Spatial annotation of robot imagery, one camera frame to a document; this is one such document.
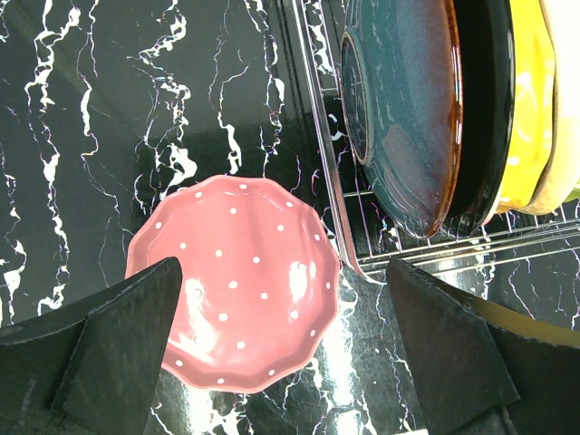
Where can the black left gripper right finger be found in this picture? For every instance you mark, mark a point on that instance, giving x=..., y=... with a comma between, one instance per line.
x=479, y=367

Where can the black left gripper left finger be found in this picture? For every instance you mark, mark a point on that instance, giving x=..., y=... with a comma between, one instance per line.
x=92, y=366

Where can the metal wire dish rack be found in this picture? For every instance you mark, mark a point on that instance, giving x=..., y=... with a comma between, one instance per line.
x=366, y=237

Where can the blue round plate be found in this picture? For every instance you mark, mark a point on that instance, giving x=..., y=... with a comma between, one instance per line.
x=401, y=85

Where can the orange dotted scalloped plate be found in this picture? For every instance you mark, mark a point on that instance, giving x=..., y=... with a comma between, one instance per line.
x=532, y=131

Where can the dark brown round plate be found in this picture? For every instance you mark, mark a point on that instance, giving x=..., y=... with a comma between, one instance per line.
x=488, y=61

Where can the cream orange floral plate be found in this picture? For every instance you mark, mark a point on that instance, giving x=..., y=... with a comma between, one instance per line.
x=561, y=173

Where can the pink scalloped bottom plate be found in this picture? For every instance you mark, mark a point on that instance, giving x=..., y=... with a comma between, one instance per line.
x=259, y=281

